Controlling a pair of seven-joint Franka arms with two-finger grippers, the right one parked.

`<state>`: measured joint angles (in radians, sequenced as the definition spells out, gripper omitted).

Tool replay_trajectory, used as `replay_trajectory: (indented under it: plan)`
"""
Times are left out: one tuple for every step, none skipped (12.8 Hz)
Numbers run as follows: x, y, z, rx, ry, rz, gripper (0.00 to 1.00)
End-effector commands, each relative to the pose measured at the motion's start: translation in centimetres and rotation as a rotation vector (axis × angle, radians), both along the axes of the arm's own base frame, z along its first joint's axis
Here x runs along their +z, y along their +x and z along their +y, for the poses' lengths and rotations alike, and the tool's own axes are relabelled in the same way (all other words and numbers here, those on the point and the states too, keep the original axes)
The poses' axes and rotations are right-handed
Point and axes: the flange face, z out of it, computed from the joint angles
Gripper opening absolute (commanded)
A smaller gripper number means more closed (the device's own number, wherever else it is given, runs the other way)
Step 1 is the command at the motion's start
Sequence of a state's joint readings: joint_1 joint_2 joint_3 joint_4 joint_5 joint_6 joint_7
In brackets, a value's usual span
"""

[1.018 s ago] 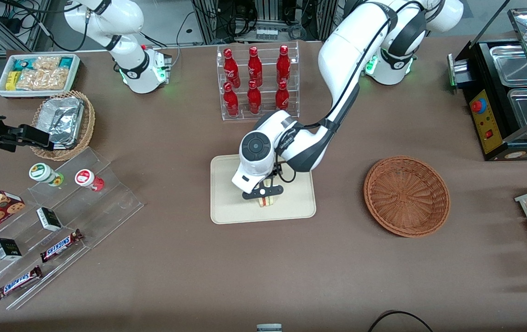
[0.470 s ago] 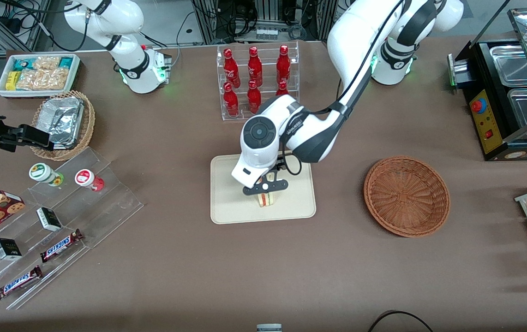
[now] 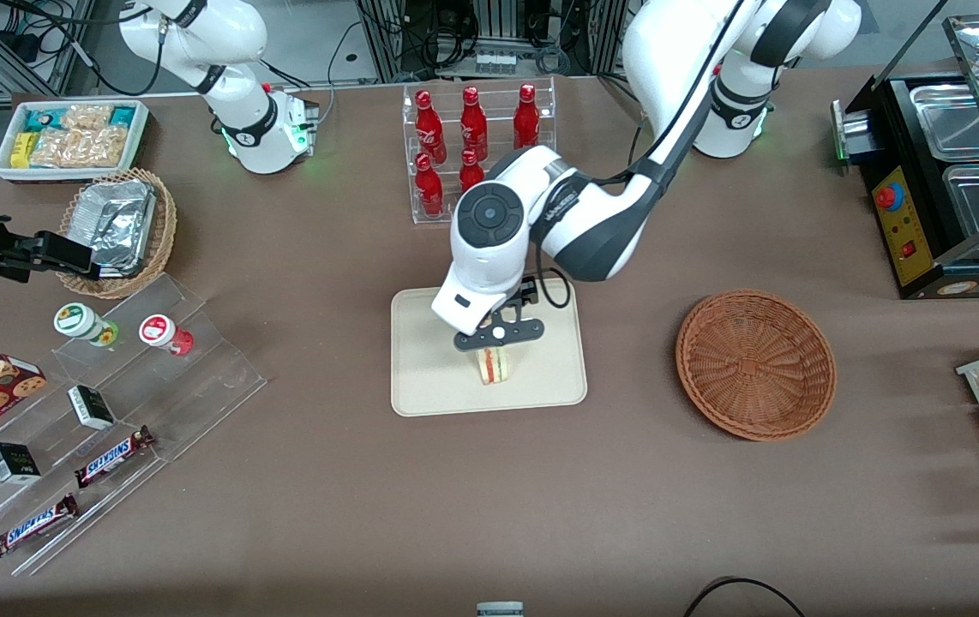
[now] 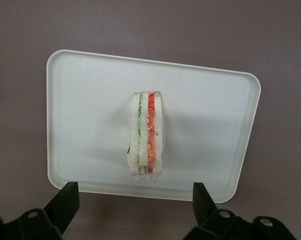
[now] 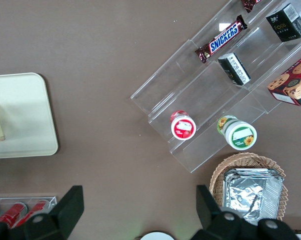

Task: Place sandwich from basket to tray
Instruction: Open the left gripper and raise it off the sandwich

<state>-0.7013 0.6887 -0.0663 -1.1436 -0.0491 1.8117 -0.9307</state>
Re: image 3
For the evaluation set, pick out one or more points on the white power strip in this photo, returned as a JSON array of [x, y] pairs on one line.
[[495, 62]]

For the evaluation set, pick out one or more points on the black food warmer machine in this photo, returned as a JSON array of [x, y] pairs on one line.
[[905, 231]]

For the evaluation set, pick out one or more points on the aluminium frame rack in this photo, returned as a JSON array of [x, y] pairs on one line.
[[374, 43]]

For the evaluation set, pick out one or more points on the teal snack packet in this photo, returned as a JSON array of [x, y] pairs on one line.
[[123, 116], [41, 120]]

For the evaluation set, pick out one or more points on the large clear cracker bag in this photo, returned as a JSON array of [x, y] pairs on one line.
[[82, 147]]

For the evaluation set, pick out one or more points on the beige plastic tray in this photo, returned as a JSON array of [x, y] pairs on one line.
[[421, 368]]

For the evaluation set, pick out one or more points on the yellow snack packet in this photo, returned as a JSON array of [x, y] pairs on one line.
[[22, 150]]

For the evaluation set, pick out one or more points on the green lid cup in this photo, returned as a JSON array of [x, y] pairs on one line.
[[78, 321]]

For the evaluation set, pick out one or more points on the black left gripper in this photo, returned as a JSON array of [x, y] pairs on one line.
[[529, 292]]

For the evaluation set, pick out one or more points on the light wicker basket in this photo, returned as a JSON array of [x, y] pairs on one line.
[[165, 231]]

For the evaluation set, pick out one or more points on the brown wicker basket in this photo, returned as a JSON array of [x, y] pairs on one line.
[[755, 364]]

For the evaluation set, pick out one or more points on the snickers chocolate bar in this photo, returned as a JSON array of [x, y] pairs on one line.
[[33, 525], [112, 457]]

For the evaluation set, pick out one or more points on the white snack bin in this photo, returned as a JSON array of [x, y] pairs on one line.
[[140, 137]]

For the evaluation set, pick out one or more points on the triangular sandwich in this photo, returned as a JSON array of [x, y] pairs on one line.
[[495, 367]]

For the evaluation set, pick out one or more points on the silver metal box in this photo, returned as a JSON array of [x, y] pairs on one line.
[[849, 128]]

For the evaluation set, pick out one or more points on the clear acrylic bottle rack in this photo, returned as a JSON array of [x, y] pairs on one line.
[[421, 218]]

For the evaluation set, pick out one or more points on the red lid cup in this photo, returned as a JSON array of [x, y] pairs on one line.
[[159, 332]]

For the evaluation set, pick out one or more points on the aluminium foil container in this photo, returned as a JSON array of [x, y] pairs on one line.
[[117, 223]]

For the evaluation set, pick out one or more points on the grey object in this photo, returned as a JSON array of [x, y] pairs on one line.
[[500, 610]]

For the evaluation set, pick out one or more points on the red cola bottle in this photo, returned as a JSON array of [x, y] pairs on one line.
[[527, 116], [429, 128], [471, 167], [429, 188], [473, 124]]

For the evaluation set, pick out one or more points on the small black box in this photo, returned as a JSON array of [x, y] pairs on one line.
[[14, 463], [91, 407]]

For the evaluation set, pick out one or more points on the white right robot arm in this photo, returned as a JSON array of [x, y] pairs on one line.
[[241, 120]]

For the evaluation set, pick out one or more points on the clear acrylic stepped display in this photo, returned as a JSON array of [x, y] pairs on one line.
[[198, 386]]

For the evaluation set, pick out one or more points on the small clear cracker bag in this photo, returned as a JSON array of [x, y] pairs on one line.
[[87, 116]]

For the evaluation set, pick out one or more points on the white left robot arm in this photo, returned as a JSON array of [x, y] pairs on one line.
[[489, 257]]

